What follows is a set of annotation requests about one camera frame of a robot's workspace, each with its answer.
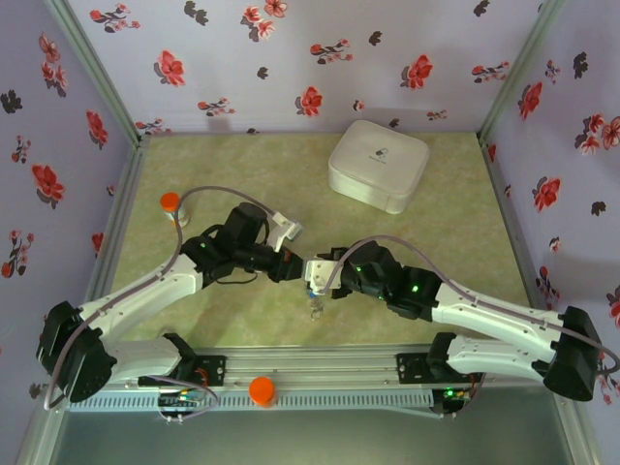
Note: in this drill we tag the metal key holder with rings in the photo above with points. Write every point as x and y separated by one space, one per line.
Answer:
317 310

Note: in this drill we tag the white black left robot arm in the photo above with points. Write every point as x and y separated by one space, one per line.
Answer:
145 290

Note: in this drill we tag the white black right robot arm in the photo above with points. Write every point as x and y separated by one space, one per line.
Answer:
499 315

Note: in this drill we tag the orange-capped labelled pill bottle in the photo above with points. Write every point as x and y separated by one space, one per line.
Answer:
169 201

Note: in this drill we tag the white fabric zip case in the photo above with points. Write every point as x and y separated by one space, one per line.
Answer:
378 164

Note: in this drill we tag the small circuit board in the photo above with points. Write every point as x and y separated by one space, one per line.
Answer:
450 394
176 399

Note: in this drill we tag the grey metal shelf plate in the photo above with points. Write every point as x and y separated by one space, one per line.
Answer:
310 441

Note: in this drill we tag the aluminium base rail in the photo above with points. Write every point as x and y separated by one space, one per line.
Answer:
310 370

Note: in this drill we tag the orange knob on rail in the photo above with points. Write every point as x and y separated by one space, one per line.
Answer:
261 387

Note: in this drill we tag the aluminium side rail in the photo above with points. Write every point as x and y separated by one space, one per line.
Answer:
116 232
511 218

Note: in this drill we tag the aluminium frame post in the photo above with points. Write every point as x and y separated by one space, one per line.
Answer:
99 72
518 72
579 441
41 441

